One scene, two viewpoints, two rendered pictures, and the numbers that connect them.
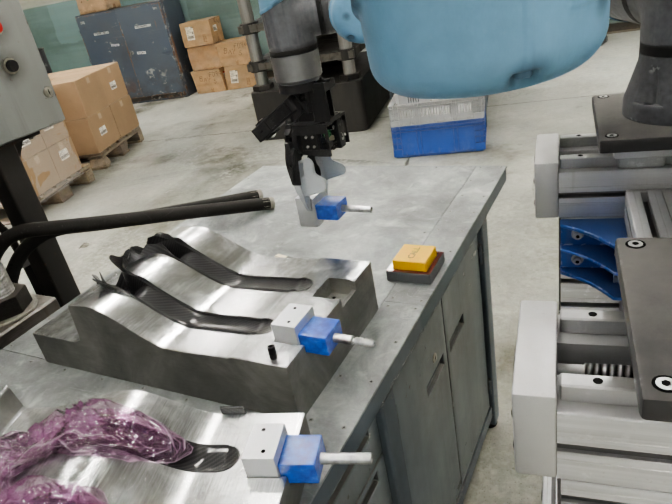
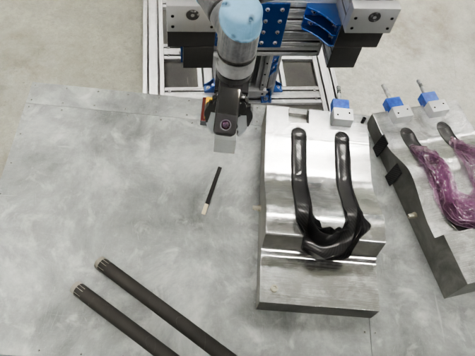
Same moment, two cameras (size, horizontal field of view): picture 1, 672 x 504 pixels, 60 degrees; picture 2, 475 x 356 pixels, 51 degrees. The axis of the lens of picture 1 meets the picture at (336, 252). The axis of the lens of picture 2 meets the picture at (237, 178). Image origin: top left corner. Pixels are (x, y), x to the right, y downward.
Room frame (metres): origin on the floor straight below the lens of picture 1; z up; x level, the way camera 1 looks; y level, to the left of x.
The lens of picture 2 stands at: (1.33, 0.56, 1.90)
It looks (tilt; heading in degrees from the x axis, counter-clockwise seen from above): 60 degrees down; 231
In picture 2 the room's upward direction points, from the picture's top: 11 degrees clockwise
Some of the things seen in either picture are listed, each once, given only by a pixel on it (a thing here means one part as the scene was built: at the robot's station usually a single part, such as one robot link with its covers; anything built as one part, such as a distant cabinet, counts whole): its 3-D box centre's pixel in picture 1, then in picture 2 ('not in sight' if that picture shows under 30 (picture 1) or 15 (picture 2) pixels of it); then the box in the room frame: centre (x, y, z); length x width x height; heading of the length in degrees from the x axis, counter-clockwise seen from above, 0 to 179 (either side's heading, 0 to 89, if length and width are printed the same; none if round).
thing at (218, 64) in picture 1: (223, 53); not in sight; (7.55, 0.87, 0.42); 0.86 x 0.33 x 0.83; 70
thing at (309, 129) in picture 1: (311, 117); (232, 84); (0.94, 0.00, 1.09); 0.09 x 0.08 x 0.12; 58
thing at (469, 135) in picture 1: (439, 129); not in sight; (3.85, -0.85, 0.11); 0.61 x 0.41 x 0.22; 70
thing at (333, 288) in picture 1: (336, 298); (297, 119); (0.74, 0.01, 0.87); 0.05 x 0.05 x 0.04; 58
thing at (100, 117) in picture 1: (53, 122); not in sight; (5.47, 2.27, 0.37); 1.20 x 0.82 x 0.74; 78
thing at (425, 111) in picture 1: (437, 104); not in sight; (3.85, -0.85, 0.28); 0.61 x 0.41 x 0.15; 70
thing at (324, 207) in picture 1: (336, 207); (226, 123); (0.93, -0.02, 0.93); 0.13 x 0.05 x 0.05; 59
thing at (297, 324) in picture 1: (327, 336); (339, 105); (0.62, 0.03, 0.89); 0.13 x 0.05 x 0.05; 58
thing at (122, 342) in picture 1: (198, 302); (317, 200); (0.82, 0.23, 0.87); 0.50 x 0.26 x 0.14; 58
